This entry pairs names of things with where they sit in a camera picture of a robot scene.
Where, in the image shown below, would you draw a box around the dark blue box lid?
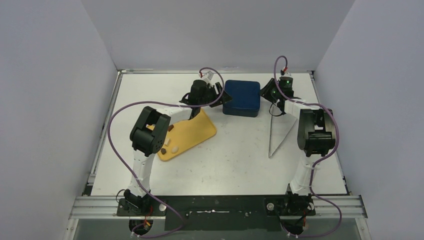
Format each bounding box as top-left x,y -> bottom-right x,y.
222,79 -> 261,110

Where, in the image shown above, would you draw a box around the white swirl chocolate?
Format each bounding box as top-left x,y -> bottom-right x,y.
171,146 -> 179,154

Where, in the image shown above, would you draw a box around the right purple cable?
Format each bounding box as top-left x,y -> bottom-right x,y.
273,55 -> 343,239

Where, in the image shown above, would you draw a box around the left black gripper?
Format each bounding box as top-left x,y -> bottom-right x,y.
199,83 -> 232,108

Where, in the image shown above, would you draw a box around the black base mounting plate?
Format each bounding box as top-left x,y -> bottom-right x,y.
116,194 -> 316,235

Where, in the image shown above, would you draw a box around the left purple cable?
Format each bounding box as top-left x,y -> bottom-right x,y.
106,67 -> 226,239

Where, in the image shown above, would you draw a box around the purple cable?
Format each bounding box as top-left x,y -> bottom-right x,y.
106,67 -> 226,239
273,55 -> 343,239

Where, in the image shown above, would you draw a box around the white bar chocolate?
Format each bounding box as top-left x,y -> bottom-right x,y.
164,138 -> 171,146

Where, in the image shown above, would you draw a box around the yellow plastic tray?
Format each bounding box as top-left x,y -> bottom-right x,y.
157,109 -> 217,162

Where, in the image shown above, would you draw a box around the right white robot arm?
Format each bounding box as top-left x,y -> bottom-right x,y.
259,76 -> 338,214

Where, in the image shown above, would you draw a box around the metal serving tongs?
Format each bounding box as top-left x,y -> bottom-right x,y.
267,104 -> 297,159

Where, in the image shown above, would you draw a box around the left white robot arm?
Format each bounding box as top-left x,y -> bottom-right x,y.
123,79 -> 232,215

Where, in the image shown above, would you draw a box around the dark blue chocolate box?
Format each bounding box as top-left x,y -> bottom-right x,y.
222,107 -> 259,118

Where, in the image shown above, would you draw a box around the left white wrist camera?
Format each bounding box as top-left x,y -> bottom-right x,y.
200,71 -> 214,85

